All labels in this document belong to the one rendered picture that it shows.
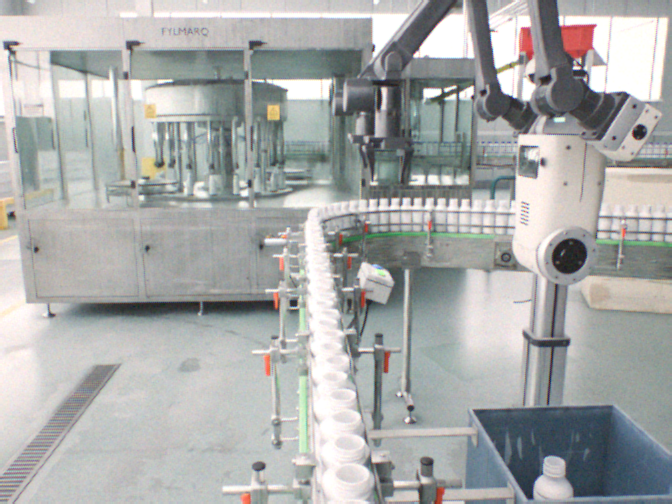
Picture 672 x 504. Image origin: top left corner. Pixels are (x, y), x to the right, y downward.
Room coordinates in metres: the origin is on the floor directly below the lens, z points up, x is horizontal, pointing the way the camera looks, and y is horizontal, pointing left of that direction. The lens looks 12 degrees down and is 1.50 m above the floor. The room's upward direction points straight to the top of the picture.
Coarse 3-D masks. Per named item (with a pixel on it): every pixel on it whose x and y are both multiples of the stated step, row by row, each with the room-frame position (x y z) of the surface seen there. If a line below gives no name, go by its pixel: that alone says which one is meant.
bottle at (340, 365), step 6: (330, 360) 0.83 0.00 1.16; (336, 360) 0.84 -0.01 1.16; (342, 360) 0.83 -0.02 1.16; (348, 360) 0.82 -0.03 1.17; (330, 366) 0.81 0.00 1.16; (336, 366) 0.80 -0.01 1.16; (342, 366) 0.81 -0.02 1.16; (348, 366) 0.81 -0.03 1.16; (324, 372) 0.82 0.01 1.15; (348, 372) 0.82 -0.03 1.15; (348, 378) 0.81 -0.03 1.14; (348, 384) 0.81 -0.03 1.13; (318, 390) 0.81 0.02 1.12; (354, 390) 0.81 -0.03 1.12; (318, 396) 0.81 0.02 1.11
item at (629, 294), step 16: (608, 176) 4.76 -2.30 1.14; (624, 176) 4.72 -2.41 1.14; (640, 176) 4.69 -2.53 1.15; (656, 176) 4.66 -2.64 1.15; (608, 192) 4.75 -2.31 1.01; (624, 192) 4.72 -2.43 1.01; (640, 192) 4.69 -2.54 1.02; (656, 192) 4.66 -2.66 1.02; (624, 208) 4.72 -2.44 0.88; (640, 208) 4.69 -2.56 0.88; (592, 288) 4.77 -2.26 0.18; (608, 288) 4.73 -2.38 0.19; (624, 288) 4.70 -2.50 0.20; (640, 288) 4.67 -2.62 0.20; (656, 288) 4.64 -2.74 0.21; (592, 304) 4.77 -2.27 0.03; (608, 304) 4.74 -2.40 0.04; (624, 304) 4.71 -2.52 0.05; (640, 304) 4.67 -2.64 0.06; (656, 304) 4.64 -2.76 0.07
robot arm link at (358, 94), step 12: (396, 60) 1.25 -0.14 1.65; (396, 72) 1.26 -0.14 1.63; (348, 84) 1.27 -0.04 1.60; (360, 84) 1.27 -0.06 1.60; (372, 84) 1.27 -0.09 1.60; (348, 96) 1.26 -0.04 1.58; (360, 96) 1.26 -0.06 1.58; (372, 96) 1.26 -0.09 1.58; (348, 108) 1.27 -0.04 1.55; (360, 108) 1.27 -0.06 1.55; (372, 108) 1.27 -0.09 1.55
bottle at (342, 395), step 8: (336, 392) 0.72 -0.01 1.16; (344, 392) 0.72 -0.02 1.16; (352, 392) 0.71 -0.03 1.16; (328, 400) 0.70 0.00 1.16; (336, 400) 0.69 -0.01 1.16; (344, 400) 0.68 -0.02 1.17; (352, 400) 0.69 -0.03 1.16; (328, 408) 0.70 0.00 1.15; (336, 408) 0.69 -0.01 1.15; (344, 408) 0.68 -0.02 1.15; (352, 408) 0.69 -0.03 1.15; (328, 416) 0.70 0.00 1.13; (328, 424) 0.69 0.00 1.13; (320, 432) 0.70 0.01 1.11; (328, 432) 0.68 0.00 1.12; (320, 440) 0.70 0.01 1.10; (328, 440) 0.68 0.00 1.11; (320, 456) 0.70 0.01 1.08; (320, 464) 0.70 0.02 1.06; (320, 472) 0.70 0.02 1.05
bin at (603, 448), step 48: (384, 432) 1.02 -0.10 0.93; (432, 432) 1.02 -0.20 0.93; (480, 432) 0.99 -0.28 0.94; (528, 432) 1.09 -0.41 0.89; (576, 432) 1.09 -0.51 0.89; (624, 432) 1.04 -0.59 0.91; (480, 480) 0.99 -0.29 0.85; (528, 480) 1.09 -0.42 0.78; (576, 480) 1.09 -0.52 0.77; (624, 480) 1.03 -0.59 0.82
